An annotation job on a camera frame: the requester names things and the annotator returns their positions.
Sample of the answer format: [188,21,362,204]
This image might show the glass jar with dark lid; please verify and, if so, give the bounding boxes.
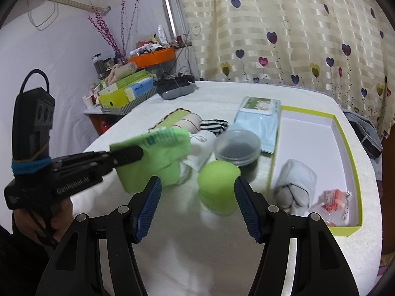
[92,54,107,79]

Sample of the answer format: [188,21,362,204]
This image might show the red brown side table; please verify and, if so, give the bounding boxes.
[83,105,124,136]

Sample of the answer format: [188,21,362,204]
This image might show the black cable loop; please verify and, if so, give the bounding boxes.
[20,69,50,94]

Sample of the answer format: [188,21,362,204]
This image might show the cream heart print curtain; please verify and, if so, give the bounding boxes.
[176,0,395,142]

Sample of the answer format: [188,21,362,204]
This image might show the white towel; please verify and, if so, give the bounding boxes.
[180,129,217,181]

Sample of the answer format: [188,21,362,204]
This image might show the dark clothes pile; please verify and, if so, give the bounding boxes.
[342,109,383,158]

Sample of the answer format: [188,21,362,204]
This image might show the person's left hand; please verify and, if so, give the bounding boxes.
[14,198,75,245]

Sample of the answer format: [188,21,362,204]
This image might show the blue tissue pack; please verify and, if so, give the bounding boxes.
[125,78,154,100]

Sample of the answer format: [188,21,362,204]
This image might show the yellow-green box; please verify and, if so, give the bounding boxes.
[98,87,130,108]

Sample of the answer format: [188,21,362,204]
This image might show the green cloth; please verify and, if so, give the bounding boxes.
[109,129,192,193]

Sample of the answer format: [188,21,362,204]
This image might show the black white striped sock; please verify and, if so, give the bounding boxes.
[199,119,229,137]

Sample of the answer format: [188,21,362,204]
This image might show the window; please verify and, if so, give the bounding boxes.
[158,0,193,42]

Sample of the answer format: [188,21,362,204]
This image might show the orange white plastic packet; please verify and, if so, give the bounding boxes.
[318,189,352,225]

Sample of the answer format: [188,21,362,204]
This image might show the beige wall pipe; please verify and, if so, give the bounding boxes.
[23,0,112,14]

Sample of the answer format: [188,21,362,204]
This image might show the decorative purple branches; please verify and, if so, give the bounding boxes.
[88,0,141,62]

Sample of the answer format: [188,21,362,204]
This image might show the beige rolled towel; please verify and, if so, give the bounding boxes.
[148,108,202,134]

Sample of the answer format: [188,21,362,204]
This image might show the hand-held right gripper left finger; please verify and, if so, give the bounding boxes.
[35,175,163,296]

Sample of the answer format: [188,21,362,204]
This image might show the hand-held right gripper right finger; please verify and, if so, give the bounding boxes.
[234,177,360,296]

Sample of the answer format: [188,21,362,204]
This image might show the pink rolled cloth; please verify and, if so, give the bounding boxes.
[106,62,138,84]

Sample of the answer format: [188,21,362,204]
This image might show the white wire hanger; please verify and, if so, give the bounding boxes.
[28,0,60,31]

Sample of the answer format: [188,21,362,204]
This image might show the green-edged white box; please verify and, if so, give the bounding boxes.
[266,105,361,238]

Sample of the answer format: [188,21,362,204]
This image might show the green round cup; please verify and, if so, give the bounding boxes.
[197,160,242,215]

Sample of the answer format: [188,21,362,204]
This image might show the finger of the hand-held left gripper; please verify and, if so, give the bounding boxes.
[52,145,144,176]

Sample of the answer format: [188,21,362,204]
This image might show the clear round plastic container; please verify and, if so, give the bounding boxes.
[214,129,262,168]

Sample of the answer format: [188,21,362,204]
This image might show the green white wet wipes pack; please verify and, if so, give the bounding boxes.
[239,96,281,114]

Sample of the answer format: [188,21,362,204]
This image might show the light blue face mask pack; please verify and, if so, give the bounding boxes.
[230,111,280,154]

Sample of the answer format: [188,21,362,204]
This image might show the person's left forearm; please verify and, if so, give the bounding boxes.
[0,222,53,296]

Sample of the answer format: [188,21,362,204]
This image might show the orange tray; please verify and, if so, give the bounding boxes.
[128,48,176,68]

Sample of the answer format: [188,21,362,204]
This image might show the green flat box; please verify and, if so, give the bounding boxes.
[106,69,148,88]

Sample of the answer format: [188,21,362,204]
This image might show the white rolled sock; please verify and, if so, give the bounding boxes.
[273,159,318,215]

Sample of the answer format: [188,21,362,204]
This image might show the black grey device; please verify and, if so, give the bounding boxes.
[157,78,196,100]

